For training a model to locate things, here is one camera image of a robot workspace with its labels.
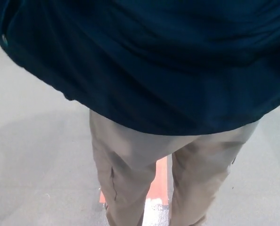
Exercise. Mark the orange floor marker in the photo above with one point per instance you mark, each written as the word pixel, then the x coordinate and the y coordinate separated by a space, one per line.
pixel 162 179

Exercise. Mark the khaki trousers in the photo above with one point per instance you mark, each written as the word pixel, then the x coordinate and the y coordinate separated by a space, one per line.
pixel 121 146

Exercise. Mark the dark navy coat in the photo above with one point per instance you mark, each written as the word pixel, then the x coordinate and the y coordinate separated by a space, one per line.
pixel 142 66

